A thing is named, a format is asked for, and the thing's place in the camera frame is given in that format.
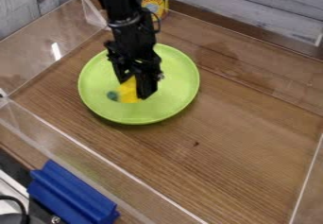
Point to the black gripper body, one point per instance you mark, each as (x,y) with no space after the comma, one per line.
(133,38)

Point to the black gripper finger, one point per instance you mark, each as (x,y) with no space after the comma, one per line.
(123,70)
(147,75)

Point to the yellow toy banana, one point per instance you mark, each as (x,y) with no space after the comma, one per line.
(124,94)

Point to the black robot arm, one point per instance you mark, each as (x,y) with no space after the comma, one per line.
(127,6)

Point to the green round plate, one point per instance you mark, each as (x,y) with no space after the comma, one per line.
(176,90)

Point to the blue plastic clamp block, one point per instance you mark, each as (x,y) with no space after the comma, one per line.
(69,197)

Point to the clear acrylic corner bracket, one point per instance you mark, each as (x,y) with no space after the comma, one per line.
(92,15)

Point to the clear acrylic enclosure wall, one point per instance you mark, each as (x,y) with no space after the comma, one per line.
(72,140)

